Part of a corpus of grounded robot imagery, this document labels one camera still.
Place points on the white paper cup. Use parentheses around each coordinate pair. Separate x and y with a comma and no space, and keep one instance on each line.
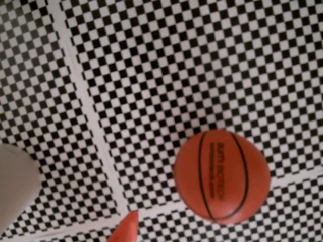
(15,181)

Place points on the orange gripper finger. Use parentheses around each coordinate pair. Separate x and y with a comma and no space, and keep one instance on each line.
(126,229)

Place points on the black white checkerboard paper sheet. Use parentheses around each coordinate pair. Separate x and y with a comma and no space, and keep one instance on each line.
(189,63)
(38,88)
(277,216)
(75,235)

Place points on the small orange basketball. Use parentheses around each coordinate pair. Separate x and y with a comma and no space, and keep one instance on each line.
(224,176)

